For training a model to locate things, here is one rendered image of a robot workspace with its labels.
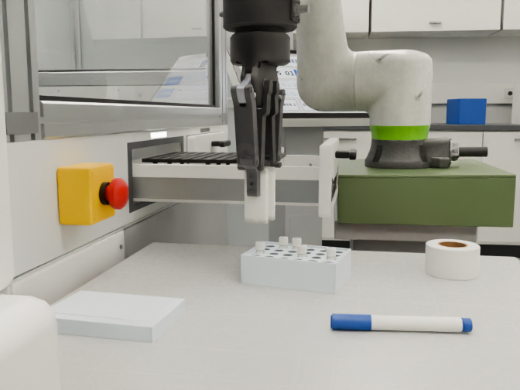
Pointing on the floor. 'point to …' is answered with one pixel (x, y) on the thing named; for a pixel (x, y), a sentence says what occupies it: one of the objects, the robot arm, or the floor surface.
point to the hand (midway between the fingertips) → (259, 195)
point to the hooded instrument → (22, 306)
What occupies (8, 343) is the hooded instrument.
